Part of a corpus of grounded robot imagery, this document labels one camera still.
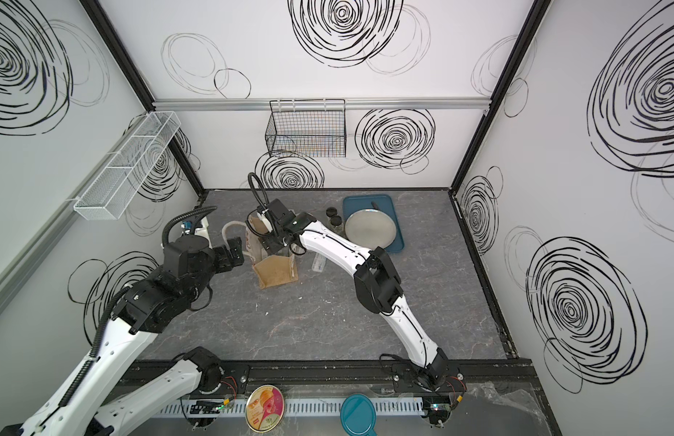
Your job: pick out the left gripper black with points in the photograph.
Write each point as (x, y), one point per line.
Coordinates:
(236, 250)

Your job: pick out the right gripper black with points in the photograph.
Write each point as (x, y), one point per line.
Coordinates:
(268, 243)

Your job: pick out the canvas tote bag cat print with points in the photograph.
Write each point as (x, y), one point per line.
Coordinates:
(271, 270)

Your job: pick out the clear compass set case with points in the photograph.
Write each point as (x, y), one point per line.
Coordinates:
(319, 263)

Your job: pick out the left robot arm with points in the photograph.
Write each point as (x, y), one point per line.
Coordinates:
(132, 319)

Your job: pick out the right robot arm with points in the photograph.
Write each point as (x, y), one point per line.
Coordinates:
(378, 286)

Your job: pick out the glass jar black lid front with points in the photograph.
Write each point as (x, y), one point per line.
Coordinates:
(337, 224)

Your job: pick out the teal plastic tray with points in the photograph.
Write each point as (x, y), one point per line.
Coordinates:
(382, 202)

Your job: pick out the grey round plate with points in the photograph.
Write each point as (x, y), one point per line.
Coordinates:
(371, 228)

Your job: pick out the round pink yellow lid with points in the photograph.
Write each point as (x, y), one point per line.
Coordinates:
(265, 409)

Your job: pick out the teal round lid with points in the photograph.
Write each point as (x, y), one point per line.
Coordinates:
(358, 416)

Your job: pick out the black wire basket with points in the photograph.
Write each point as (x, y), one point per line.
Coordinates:
(309, 127)

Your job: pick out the white wire shelf basket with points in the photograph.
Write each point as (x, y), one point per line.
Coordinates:
(128, 167)

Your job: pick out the white slotted cable duct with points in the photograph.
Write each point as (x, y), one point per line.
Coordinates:
(293, 408)

